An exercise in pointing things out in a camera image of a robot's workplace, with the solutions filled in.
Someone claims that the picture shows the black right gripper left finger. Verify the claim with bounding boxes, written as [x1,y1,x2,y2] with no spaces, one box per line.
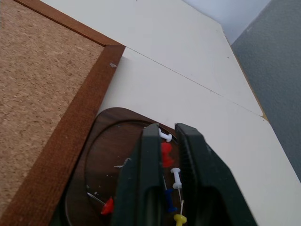
[110,123,165,226]

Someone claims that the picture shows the red pushpin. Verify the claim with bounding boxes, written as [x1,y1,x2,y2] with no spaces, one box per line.
[160,142,175,168]
[87,192,114,215]

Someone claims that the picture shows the cork board with wooden frame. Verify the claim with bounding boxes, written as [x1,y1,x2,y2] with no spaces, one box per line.
[0,0,126,226]

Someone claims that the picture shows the dark wooden tray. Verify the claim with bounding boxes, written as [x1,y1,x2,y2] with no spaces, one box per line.
[52,107,189,226]

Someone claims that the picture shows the white pushpin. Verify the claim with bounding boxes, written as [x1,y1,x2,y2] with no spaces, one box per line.
[170,167,183,189]
[158,128,173,143]

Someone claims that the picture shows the yellow pushpin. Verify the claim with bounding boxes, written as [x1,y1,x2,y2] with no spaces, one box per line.
[173,188,188,226]

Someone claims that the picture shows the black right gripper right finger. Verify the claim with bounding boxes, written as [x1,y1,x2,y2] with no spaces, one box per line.
[174,122,258,226]

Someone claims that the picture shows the blue pushpin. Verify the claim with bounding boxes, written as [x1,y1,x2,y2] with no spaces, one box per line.
[162,175,178,213]

